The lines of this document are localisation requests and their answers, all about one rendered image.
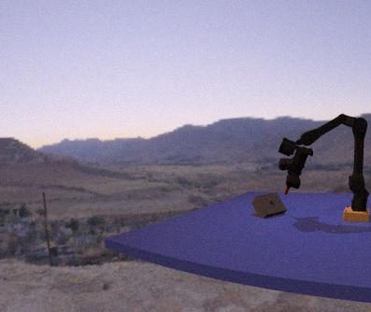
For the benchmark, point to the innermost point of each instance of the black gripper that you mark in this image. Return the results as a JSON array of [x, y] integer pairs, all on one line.
[[293, 179]]

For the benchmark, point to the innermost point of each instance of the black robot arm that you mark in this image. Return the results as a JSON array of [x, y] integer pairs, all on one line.
[[356, 181]]

